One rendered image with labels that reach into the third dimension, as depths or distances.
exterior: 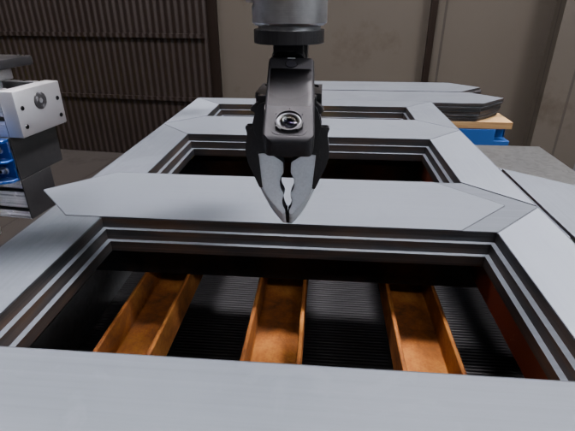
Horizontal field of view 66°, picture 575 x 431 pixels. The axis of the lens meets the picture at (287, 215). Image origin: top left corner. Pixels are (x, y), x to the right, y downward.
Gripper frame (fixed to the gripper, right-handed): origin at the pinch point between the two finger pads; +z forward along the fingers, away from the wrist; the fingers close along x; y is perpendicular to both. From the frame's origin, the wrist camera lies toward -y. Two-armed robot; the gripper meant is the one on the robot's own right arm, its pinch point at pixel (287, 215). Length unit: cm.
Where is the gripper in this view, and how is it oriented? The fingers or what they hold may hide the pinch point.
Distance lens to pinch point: 51.3
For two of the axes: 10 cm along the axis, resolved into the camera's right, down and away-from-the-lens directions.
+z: 0.0, 9.0, 4.4
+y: 0.8, -4.4, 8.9
